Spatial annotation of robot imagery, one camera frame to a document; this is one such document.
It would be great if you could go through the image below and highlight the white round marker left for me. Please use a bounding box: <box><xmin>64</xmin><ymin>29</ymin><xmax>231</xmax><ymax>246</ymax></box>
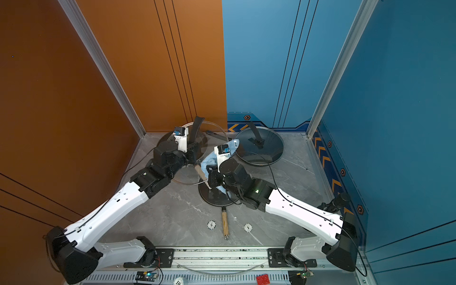
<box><xmin>207</xmin><ymin>220</ymin><xmax>216</xmax><ymax>230</ymax></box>

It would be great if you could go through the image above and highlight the light blue cloth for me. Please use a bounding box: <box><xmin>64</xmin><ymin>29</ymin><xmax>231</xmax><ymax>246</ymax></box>
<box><xmin>198</xmin><ymin>139</ymin><xmax>240</xmax><ymax>188</ymax></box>

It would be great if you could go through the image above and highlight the aluminium corner post right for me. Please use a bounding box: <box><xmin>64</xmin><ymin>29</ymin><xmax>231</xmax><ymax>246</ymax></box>
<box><xmin>306</xmin><ymin>0</ymin><xmax>378</xmax><ymax>139</ymax></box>

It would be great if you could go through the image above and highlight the red block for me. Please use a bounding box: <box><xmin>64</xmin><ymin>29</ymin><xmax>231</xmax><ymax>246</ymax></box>
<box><xmin>256</xmin><ymin>274</ymin><xmax>271</xmax><ymax>285</ymax></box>

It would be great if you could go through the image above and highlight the white round marker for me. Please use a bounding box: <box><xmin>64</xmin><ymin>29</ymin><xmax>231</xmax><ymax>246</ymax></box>
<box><xmin>243</xmin><ymin>223</ymin><xmax>252</xmax><ymax>233</ymax></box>
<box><xmin>207</xmin><ymin>220</ymin><xmax>216</xmax><ymax>230</ymax></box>

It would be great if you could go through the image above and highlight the aluminium corner post left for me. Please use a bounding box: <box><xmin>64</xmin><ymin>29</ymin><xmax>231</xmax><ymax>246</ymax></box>
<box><xmin>58</xmin><ymin>0</ymin><xmax>146</xmax><ymax>138</ymax></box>

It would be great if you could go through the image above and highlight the black wok with handle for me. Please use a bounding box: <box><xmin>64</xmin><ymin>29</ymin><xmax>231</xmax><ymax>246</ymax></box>
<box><xmin>205</xmin><ymin>126</ymin><xmax>285</xmax><ymax>166</ymax></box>

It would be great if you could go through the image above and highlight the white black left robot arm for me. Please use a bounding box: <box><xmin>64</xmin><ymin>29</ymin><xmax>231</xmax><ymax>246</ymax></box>
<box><xmin>46</xmin><ymin>141</ymin><xmax>201</xmax><ymax>285</ymax></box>

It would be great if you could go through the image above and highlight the green circuit board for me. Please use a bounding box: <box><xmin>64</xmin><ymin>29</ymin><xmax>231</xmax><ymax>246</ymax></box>
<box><xmin>135</xmin><ymin>271</ymin><xmax>159</xmax><ymax>284</ymax></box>

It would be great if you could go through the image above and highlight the glass lid with black knob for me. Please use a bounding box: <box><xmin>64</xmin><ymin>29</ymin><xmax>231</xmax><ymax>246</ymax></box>
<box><xmin>198</xmin><ymin>179</ymin><xmax>233</xmax><ymax>207</ymax></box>

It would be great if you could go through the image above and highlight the white round marker right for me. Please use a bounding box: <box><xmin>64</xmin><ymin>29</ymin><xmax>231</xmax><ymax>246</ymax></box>
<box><xmin>243</xmin><ymin>223</ymin><xmax>252</xmax><ymax>233</ymax></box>

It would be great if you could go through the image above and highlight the glass lid on black wok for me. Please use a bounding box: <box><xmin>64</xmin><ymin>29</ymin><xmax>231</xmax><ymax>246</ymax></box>
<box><xmin>236</xmin><ymin>122</ymin><xmax>285</xmax><ymax>166</ymax></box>

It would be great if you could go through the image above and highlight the brown pan with cream handle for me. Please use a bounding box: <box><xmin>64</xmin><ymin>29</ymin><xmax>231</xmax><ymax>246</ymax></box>
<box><xmin>159</xmin><ymin>131</ymin><xmax>209</xmax><ymax>186</ymax></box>

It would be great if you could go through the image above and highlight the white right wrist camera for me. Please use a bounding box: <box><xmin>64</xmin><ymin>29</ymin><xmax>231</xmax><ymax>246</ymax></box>
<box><xmin>214</xmin><ymin>144</ymin><xmax>232</xmax><ymax>168</ymax></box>

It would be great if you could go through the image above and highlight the glass lid with black strap handle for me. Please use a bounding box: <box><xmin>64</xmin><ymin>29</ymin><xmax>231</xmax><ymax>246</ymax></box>
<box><xmin>165</xmin><ymin>116</ymin><xmax>230</xmax><ymax>186</ymax></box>

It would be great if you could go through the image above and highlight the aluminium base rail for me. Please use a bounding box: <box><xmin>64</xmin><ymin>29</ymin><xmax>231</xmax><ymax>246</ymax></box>
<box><xmin>71</xmin><ymin>245</ymin><xmax>371</xmax><ymax>273</ymax></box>

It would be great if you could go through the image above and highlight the aluminium corner post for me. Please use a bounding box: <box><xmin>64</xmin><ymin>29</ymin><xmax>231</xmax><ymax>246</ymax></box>
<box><xmin>58</xmin><ymin>0</ymin><xmax>146</xmax><ymax>138</ymax></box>
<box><xmin>306</xmin><ymin>0</ymin><xmax>378</xmax><ymax>139</ymax></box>

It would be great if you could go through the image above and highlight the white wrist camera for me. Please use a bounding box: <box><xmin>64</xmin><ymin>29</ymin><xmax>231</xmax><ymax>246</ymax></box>
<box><xmin>214</xmin><ymin>144</ymin><xmax>232</xmax><ymax>168</ymax></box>
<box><xmin>173</xmin><ymin>127</ymin><xmax>189</xmax><ymax>153</ymax></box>

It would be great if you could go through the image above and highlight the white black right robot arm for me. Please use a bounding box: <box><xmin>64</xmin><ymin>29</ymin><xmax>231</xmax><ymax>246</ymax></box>
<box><xmin>201</xmin><ymin>158</ymin><xmax>361</xmax><ymax>272</ymax></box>

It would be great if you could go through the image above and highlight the black pan with wooden handle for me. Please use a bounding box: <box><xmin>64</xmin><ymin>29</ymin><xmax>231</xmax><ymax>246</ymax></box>
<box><xmin>218</xmin><ymin>195</ymin><xmax>238</xmax><ymax>240</ymax></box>

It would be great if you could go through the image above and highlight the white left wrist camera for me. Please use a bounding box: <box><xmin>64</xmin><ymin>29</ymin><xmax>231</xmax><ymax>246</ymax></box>
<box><xmin>173</xmin><ymin>127</ymin><xmax>189</xmax><ymax>153</ymax></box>

